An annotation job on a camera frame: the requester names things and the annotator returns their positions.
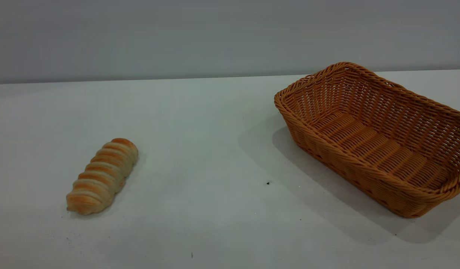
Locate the orange woven wicker basket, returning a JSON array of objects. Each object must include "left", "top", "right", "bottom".
[{"left": 274, "top": 62, "right": 460, "bottom": 219}]

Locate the twisted striped bread roll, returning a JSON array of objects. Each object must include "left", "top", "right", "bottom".
[{"left": 66, "top": 137, "right": 139, "bottom": 216}]

